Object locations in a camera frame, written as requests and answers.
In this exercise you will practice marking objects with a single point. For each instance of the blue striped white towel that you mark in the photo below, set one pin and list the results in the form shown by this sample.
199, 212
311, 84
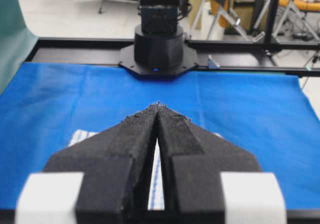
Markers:
156, 201

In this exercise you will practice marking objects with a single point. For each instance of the green backdrop curtain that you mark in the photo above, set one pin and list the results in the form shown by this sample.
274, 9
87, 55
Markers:
17, 41

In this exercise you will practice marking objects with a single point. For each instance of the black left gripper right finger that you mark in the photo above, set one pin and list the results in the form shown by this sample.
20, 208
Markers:
209, 180

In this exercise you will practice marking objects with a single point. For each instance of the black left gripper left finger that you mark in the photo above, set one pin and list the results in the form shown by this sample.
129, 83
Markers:
104, 179

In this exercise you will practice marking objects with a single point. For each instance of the black aluminium table frame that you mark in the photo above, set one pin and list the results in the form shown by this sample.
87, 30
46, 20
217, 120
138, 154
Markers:
221, 56

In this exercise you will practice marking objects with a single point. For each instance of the blue table cloth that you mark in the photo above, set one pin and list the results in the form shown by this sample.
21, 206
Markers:
267, 114

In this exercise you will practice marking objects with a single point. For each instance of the cardboard box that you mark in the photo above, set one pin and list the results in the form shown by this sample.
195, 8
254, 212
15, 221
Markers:
195, 7

